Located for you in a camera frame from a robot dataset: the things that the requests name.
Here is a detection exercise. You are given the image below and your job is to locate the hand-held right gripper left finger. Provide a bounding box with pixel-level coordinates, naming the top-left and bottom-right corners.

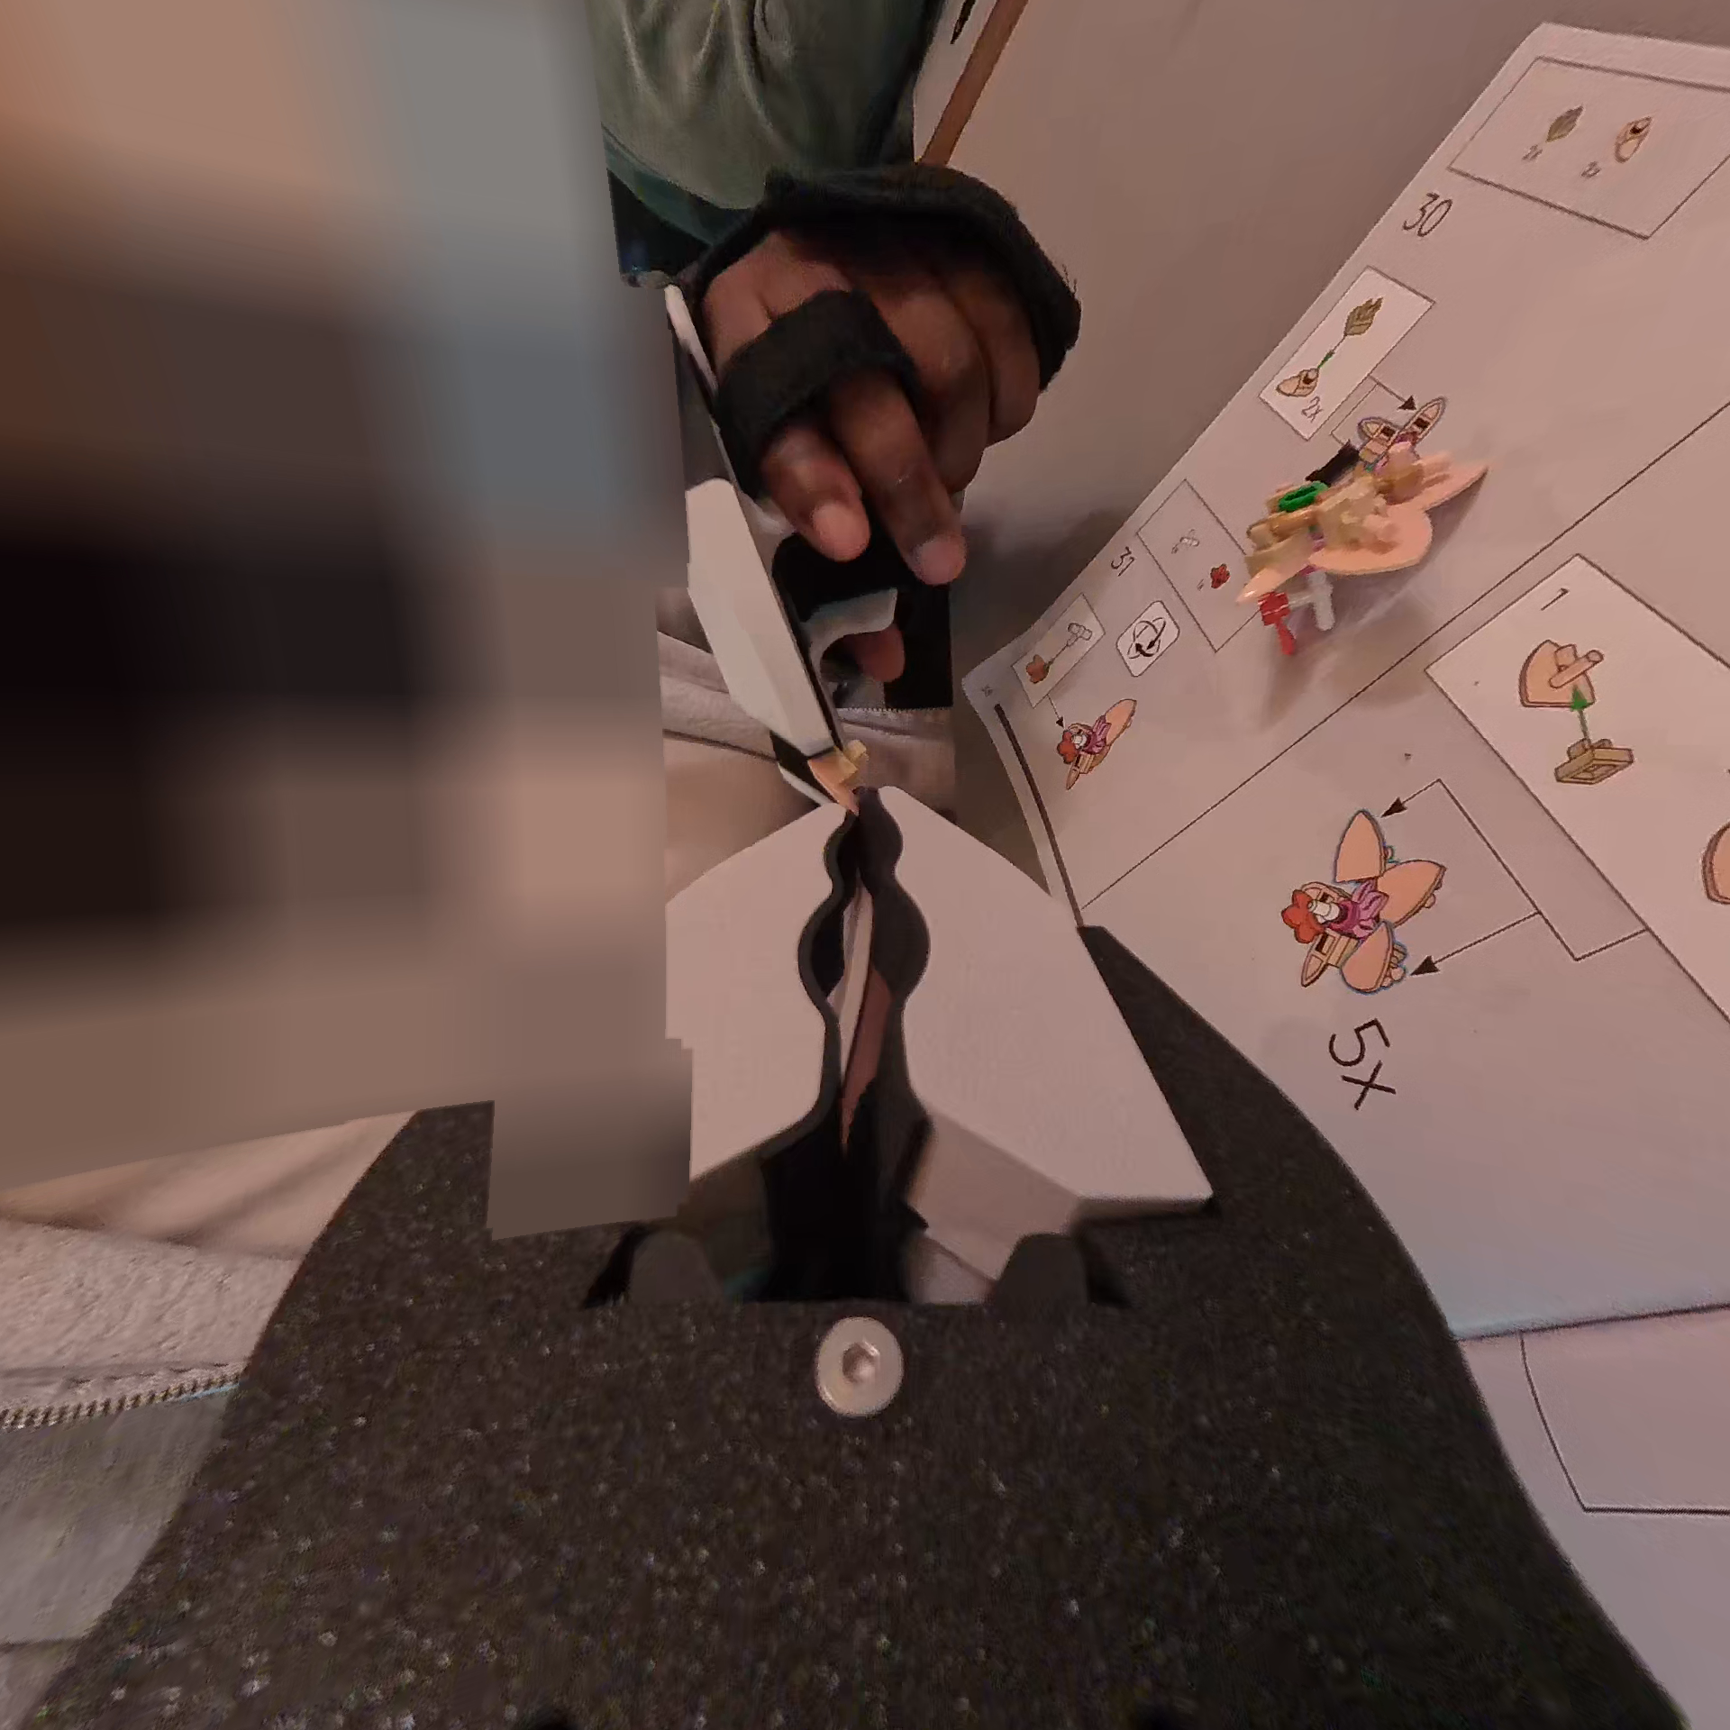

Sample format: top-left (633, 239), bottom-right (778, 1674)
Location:
top-left (665, 806), bottom-right (858, 1189)

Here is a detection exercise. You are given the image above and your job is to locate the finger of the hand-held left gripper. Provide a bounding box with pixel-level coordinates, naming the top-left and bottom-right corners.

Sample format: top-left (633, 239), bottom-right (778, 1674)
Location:
top-left (681, 479), bottom-right (868, 815)

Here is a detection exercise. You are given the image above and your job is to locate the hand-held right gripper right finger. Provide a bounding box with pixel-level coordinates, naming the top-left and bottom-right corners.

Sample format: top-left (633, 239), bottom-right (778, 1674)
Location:
top-left (861, 789), bottom-right (1213, 1283)

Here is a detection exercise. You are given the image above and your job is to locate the person's left forearm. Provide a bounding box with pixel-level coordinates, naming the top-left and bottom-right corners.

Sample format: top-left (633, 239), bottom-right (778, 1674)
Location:
top-left (592, 0), bottom-right (951, 260)

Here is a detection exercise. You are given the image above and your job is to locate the grey desk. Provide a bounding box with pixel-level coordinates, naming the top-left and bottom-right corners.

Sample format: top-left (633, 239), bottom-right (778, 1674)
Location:
top-left (934, 0), bottom-right (1730, 678)

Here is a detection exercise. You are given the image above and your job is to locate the person's left hand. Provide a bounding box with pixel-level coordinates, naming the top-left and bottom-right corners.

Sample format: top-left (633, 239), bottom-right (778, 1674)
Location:
top-left (692, 163), bottom-right (1083, 682)

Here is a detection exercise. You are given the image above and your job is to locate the toy brick flower assembly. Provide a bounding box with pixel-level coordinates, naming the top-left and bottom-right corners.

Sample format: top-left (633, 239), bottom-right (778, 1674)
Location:
top-left (1236, 435), bottom-right (1492, 659)

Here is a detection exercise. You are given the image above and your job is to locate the building instruction booklet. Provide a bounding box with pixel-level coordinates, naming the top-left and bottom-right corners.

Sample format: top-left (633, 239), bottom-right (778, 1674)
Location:
top-left (962, 20), bottom-right (1730, 1517)

